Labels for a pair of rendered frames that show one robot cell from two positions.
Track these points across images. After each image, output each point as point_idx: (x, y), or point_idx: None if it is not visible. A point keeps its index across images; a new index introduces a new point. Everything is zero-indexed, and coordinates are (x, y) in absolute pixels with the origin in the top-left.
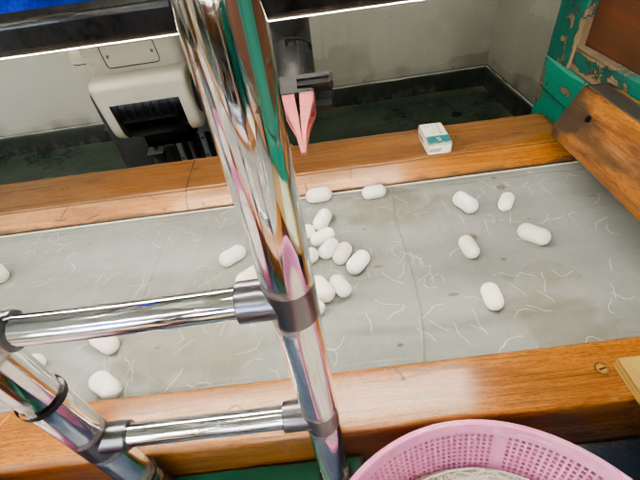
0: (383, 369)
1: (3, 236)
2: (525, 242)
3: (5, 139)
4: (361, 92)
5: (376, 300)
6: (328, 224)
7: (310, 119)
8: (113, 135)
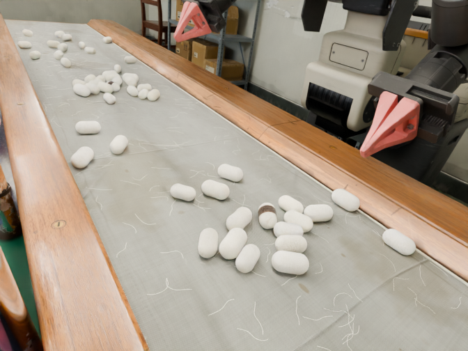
0: (138, 338)
1: (182, 89)
2: None
3: (279, 97)
4: None
5: (255, 304)
6: (317, 219)
7: (394, 127)
8: (310, 112)
